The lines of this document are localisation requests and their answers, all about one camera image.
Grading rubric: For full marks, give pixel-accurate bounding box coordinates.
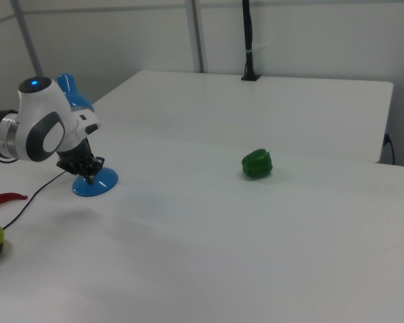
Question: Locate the slanted grey metal post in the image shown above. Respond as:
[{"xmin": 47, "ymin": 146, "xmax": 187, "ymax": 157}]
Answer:
[{"xmin": 11, "ymin": 0, "xmax": 45, "ymax": 79}]

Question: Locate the green bell pepper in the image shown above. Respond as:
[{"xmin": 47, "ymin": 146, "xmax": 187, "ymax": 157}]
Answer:
[{"xmin": 240, "ymin": 148, "xmax": 274, "ymax": 180}]

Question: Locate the red chili pepper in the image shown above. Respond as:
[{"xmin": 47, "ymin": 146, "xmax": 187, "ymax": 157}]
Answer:
[{"xmin": 0, "ymin": 192, "xmax": 29, "ymax": 213}]

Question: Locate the black cable at wall outlet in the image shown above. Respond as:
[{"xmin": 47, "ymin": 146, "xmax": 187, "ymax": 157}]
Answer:
[{"xmin": 383, "ymin": 133, "xmax": 397, "ymax": 166}]

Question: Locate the black pole with clamp base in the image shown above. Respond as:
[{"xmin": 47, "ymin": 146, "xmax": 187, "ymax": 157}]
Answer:
[{"xmin": 240, "ymin": 0, "xmax": 261, "ymax": 82}]

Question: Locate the grey metal wall post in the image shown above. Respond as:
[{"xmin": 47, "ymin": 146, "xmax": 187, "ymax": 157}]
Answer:
[{"xmin": 184, "ymin": 0, "xmax": 209, "ymax": 73}]

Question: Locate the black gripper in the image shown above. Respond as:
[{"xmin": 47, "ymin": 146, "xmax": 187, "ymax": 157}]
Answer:
[{"xmin": 56, "ymin": 137, "xmax": 106, "ymax": 186}]

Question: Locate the black lamp power cable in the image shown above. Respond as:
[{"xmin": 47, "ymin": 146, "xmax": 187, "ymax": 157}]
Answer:
[{"xmin": 0, "ymin": 170, "xmax": 68, "ymax": 267}]

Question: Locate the blue desk lamp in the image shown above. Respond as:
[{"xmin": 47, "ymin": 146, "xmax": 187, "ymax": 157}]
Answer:
[{"xmin": 56, "ymin": 73, "xmax": 119, "ymax": 198}]

